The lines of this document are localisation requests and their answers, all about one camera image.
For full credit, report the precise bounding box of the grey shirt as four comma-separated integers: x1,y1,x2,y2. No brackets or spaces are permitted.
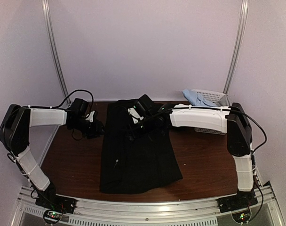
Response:
216,94,230,106

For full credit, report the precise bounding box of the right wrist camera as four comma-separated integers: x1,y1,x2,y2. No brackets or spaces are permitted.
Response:
127,107,144,124

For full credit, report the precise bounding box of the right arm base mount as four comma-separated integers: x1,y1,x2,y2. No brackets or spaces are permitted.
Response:
217,194,258,213

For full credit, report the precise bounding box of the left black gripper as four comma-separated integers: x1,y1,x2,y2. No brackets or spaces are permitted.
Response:
71,117,108,139

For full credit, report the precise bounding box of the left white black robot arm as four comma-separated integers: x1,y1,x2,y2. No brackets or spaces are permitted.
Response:
0,98,104,209

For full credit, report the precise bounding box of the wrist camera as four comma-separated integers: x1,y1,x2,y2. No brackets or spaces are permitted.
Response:
85,110,97,122
127,107,144,124

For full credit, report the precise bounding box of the aluminium frame post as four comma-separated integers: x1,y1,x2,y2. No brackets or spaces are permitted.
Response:
41,0,71,105
223,0,249,95

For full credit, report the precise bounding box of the circuit board with leds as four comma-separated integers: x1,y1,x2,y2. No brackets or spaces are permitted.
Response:
43,210,63,225
232,210,251,224

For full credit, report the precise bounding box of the light blue shirt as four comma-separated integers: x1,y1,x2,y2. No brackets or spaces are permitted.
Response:
182,89,217,107

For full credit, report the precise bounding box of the right circuit board with LEDs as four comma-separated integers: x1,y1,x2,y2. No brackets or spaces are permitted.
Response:
232,210,251,224

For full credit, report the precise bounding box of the left circuit board with LEDs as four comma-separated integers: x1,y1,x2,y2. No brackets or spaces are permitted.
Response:
43,210,63,225

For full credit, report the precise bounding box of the front aluminium rail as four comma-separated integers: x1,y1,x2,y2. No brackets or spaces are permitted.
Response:
9,186,285,226

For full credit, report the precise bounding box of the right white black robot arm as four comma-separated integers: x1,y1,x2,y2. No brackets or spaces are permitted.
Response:
127,95,255,208

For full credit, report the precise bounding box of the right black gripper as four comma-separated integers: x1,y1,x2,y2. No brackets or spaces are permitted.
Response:
124,114,156,141

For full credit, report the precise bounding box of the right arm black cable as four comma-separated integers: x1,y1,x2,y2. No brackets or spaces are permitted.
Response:
225,110,268,153

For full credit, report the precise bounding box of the right aluminium frame post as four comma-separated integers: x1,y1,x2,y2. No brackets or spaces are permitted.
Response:
223,0,249,95

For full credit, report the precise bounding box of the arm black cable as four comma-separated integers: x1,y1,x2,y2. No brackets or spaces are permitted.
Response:
27,89,95,110
225,110,268,153

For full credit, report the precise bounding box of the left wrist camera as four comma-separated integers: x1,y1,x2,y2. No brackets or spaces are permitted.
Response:
85,110,97,122

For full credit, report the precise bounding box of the white perforated plastic basket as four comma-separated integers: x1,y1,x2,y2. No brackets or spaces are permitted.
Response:
192,89,225,135

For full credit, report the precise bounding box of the black long sleeve shirt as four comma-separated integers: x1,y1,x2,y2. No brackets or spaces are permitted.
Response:
99,100,183,194

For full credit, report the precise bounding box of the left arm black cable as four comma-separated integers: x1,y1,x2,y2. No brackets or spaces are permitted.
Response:
27,89,95,110

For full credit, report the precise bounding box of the left aluminium frame post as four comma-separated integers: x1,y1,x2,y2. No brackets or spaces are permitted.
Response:
41,0,71,105

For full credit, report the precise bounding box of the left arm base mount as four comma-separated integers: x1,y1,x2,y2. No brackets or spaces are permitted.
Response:
35,195,76,214

